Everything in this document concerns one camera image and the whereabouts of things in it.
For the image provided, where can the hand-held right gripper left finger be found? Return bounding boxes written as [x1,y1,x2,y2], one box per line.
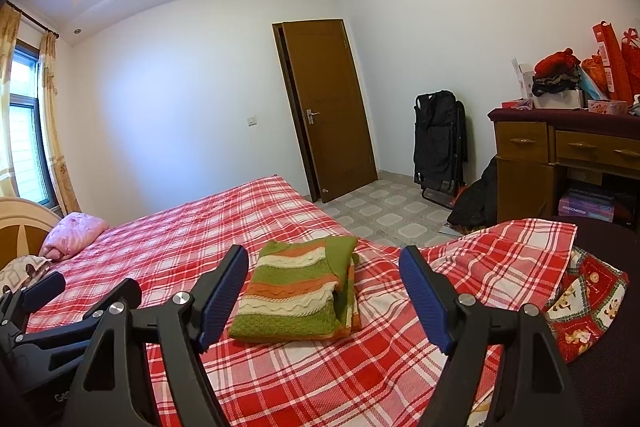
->
[64,244,249,427]

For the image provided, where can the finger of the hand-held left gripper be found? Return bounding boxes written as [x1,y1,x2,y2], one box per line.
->
[75,278,143,323]
[0,271,67,325]

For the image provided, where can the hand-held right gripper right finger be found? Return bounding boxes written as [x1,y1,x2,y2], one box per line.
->
[398,245,586,427]

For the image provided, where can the green striped knit sweater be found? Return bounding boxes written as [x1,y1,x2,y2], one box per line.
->
[227,236,363,342]

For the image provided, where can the white brown patterned pillow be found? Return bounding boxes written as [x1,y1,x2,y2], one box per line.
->
[0,255,53,295]

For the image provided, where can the wooden bed headboard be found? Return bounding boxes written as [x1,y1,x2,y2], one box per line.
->
[0,197,63,270]

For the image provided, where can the pink pillow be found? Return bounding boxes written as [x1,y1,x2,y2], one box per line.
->
[39,212,110,262]

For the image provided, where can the black bag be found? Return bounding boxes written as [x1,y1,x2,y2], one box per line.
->
[446,155,501,230]

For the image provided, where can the red plaid bed sheet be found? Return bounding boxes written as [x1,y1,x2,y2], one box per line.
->
[0,175,578,427]

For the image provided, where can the yellow floral curtain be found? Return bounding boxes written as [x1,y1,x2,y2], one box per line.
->
[39,32,81,215]

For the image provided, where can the window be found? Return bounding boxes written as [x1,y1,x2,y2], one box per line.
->
[10,47,53,210]

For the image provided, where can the black folding chair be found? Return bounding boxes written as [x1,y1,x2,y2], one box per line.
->
[412,90,468,210]

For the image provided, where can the red cartoon printed blanket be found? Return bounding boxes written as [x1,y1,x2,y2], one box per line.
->
[545,247,630,363]

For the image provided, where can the yellow sheer curtain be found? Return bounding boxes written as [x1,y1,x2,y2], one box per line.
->
[0,4,23,198]

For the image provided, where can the wooden desk with drawers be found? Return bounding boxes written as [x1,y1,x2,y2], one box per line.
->
[487,107,640,228]

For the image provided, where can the purple shoe box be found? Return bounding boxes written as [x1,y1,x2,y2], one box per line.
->
[559,189,617,223]

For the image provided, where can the brown wooden door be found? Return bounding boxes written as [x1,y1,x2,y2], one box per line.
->
[271,19,379,204]

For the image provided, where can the white upright box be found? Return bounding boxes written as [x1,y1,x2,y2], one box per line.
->
[510,57,536,100]

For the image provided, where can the white flat box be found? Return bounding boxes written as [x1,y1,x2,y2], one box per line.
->
[532,89,586,109]

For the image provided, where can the dark curtain rod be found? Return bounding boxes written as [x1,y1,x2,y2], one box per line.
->
[0,0,60,38]

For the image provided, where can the pink printed box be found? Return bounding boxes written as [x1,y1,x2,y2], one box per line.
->
[587,99,628,115]

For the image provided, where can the red knitted garment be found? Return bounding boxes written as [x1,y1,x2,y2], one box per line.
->
[534,48,581,78]

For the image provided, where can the light blue bag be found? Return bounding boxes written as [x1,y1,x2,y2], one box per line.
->
[577,67,608,100]

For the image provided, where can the tall red gift box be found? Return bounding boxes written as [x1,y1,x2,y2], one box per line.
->
[592,22,633,102]

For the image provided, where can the red gift bag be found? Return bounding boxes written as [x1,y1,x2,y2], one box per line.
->
[620,27,640,100]

